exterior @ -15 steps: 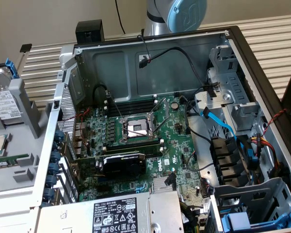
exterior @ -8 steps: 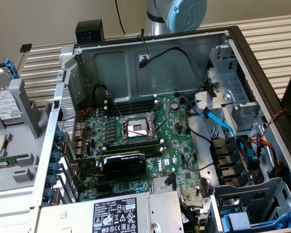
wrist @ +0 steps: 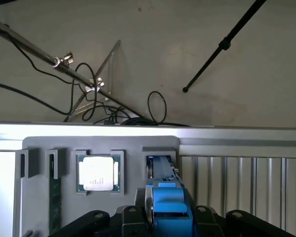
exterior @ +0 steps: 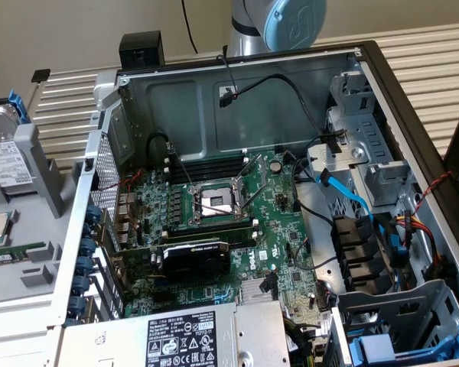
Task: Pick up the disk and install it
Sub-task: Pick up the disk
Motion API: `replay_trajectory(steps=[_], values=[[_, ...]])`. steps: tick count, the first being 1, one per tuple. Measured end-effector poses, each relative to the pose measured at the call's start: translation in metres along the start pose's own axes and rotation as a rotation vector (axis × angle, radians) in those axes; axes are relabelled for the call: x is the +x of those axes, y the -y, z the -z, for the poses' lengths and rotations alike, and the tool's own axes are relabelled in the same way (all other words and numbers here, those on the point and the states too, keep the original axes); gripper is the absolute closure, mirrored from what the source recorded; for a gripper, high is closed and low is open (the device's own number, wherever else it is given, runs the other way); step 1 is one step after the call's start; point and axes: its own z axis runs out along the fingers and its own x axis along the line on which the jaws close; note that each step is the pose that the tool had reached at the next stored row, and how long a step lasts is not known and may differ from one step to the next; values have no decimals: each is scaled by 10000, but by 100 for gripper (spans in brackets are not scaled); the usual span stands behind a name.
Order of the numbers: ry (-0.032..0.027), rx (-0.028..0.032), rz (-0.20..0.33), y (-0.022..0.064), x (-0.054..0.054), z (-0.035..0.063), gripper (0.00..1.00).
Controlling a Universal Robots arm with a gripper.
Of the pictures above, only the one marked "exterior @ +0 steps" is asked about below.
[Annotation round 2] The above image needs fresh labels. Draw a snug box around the blue SATA wire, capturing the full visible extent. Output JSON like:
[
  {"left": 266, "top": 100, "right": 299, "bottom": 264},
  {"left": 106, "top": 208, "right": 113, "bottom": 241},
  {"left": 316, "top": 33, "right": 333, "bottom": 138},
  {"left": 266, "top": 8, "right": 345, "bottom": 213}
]
[
  {"left": 376, "top": 219, "right": 412, "bottom": 294},
  {"left": 314, "top": 169, "right": 378, "bottom": 225}
]

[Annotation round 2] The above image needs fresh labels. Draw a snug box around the coloured power wire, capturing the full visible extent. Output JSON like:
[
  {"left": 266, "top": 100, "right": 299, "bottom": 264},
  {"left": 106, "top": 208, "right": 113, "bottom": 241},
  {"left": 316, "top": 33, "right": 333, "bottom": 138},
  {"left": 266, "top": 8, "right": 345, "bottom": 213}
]
[{"left": 390, "top": 211, "right": 458, "bottom": 278}]

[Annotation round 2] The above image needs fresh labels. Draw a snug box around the hard disk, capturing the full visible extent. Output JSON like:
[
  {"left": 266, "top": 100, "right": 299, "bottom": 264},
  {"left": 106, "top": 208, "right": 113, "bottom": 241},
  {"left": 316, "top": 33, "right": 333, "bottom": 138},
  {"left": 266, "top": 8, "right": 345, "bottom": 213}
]
[{"left": 0, "top": 89, "right": 40, "bottom": 198}]

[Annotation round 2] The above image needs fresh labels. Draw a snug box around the grey disk bay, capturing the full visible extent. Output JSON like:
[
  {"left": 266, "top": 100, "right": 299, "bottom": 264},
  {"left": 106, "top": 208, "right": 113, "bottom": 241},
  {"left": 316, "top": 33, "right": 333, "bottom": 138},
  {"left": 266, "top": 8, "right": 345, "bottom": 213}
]
[{"left": 330, "top": 278, "right": 459, "bottom": 367}]

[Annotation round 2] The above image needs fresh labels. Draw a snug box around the blue disk carrier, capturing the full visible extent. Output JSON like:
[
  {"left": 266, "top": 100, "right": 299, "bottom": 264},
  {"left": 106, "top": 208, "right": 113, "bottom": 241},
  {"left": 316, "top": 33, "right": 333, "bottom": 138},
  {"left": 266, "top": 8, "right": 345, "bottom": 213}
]
[{"left": 346, "top": 320, "right": 459, "bottom": 363}]

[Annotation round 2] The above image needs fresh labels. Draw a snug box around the black RAM slot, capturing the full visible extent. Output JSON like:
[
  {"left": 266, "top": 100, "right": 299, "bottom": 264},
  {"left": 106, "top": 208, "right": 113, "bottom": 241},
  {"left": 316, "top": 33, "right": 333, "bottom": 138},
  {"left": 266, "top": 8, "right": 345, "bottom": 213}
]
[
  {"left": 229, "top": 236, "right": 261, "bottom": 250},
  {"left": 163, "top": 153, "right": 250, "bottom": 174},
  {"left": 163, "top": 158, "right": 250, "bottom": 179},
  {"left": 164, "top": 217, "right": 259, "bottom": 235},
  {"left": 164, "top": 224, "right": 259, "bottom": 242},
  {"left": 227, "top": 230, "right": 259, "bottom": 243},
  {"left": 167, "top": 164, "right": 252, "bottom": 184},
  {"left": 163, "top": 148, "right": 250, "bottom": 169}
]

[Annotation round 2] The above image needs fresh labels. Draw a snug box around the CPU socket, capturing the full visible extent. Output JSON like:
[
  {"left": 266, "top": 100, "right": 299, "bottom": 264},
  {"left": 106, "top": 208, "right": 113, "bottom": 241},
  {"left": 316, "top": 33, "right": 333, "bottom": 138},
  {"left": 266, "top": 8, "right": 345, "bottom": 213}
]
[{"left": 186, "top": 178, "right": 254, "bottom": 227}]

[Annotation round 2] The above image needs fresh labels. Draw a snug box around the silver locking lever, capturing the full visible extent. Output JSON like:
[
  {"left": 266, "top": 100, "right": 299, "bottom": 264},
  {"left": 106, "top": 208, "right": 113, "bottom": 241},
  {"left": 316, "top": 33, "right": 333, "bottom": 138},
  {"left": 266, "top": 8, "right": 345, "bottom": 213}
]
[
  {"left": 167, "top": 141, "right": 197, "bottom": 192},
  {"left": 194, "top": 200, "right": 236, "bottom": 217}
]

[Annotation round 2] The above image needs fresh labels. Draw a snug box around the metal socket cover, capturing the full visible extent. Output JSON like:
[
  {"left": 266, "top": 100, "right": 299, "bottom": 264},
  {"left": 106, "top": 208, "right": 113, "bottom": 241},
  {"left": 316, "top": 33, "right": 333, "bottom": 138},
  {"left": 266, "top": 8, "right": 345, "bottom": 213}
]
[{"left": 232, "top": 151, "right": 272, "bottom": 216}]

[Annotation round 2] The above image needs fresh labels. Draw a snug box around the green motherboard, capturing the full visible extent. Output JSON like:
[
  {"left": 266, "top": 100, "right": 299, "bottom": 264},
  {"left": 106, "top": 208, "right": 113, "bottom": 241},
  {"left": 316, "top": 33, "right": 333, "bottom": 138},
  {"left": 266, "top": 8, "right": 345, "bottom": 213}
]
[{"left": 112, "top": 147, "right": 324, "bottom": 345}]

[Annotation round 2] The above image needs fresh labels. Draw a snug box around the black graphics card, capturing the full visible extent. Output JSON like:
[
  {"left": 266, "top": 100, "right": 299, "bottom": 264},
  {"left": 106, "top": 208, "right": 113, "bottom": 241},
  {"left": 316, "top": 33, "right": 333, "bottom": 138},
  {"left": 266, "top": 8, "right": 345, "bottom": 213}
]
[{"left": 112, "top": 239, "right": 233, "bottom": 287}]

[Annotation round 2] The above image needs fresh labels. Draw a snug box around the open grey PC case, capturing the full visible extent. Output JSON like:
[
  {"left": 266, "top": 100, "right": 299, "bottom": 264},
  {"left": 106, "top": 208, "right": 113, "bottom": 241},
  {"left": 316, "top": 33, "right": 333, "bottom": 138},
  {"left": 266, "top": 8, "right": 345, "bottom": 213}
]
[{"left": 47, "top": 37, "right": 459, "bottom": 367}]

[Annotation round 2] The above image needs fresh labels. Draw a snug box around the silver heat sink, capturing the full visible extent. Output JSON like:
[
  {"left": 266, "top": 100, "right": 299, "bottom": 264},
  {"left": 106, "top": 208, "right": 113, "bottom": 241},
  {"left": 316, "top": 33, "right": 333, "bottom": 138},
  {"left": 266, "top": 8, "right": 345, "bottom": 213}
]
[{"left": 239, "top": 278, "right": 278, "bottom": 304}]

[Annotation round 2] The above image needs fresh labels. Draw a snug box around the black fan shroud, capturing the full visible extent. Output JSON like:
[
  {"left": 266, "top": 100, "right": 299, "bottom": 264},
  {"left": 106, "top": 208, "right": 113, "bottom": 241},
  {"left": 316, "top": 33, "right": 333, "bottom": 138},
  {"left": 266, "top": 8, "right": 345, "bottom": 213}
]
[{"left": 330, "top": 214, "right": 393, "bottom": 297}]

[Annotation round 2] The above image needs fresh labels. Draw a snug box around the metal optical drive cage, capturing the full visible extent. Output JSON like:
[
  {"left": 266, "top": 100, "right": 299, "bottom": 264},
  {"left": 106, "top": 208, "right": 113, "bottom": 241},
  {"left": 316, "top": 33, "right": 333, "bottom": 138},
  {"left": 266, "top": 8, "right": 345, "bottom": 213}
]
[{"left": 305, "top": 70, "right": 422, "bottom": 209}]

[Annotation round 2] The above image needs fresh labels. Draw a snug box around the black box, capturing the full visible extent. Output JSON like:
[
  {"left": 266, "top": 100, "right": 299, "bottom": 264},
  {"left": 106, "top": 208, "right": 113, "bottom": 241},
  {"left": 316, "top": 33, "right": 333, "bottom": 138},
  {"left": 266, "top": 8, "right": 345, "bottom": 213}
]
[{"left": 118, "top": 31, "right": 166, "bottom": 72}]

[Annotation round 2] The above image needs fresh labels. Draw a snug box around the grey power supply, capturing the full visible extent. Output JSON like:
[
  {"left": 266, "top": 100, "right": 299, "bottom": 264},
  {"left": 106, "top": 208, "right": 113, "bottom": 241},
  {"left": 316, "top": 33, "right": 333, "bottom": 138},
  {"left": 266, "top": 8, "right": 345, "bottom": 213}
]
[{"left": 59, "top": 300, "right": 291, "bottom": 367}]

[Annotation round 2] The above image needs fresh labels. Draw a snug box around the grey part rack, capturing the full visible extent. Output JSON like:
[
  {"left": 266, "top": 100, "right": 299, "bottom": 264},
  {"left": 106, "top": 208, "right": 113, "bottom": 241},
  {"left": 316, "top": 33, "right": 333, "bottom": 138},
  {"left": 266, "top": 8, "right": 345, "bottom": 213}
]
[{"left": 0, "top": 122, "right": 100, "bottom": 307}]

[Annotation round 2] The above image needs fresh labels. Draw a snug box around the black wire with connector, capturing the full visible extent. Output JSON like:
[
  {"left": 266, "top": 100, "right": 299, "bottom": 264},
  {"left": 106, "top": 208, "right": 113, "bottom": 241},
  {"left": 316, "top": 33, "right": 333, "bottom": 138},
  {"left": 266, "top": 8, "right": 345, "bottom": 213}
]
[{"left": 217, "top": 73, "right": 347, "bottom": 154}]

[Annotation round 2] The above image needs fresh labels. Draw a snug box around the thin red black wire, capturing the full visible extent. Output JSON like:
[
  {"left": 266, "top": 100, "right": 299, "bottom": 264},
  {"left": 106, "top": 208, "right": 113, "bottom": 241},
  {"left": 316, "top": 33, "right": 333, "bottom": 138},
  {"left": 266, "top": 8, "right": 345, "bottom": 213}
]
[{"left": 216, "top": 53, "right": 240, "bottom": 100}]

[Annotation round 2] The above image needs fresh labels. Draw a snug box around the black loop wire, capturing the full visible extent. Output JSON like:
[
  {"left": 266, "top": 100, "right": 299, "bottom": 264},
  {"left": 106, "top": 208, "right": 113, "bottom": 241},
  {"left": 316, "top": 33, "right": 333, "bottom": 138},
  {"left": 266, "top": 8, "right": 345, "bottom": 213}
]
[{"left": 146, "top": 132, "right": 177, "bottom": 169}]

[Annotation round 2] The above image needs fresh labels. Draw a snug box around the thin black cable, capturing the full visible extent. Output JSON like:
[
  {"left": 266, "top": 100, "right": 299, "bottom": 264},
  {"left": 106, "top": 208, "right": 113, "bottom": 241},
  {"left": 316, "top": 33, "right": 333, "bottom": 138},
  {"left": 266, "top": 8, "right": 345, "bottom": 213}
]
[{"left": 181, "top": 0, "right": 200, "bottom": 54}]

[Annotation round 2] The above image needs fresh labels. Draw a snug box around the yellow black wire bundle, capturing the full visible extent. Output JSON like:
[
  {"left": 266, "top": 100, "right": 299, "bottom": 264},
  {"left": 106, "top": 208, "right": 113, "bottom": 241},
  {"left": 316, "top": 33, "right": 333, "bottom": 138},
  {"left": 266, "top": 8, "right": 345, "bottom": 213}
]
[{"left": 282, "top": 313, "right": 332, "bottom": 367}]

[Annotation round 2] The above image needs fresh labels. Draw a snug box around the red black twisted wire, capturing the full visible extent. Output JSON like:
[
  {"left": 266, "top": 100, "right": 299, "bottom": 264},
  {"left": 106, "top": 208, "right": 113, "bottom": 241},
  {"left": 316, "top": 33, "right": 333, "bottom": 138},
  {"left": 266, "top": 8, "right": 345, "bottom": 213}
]
[{"left": 412, "top": 171, "right": 454, "bottom": 219}]

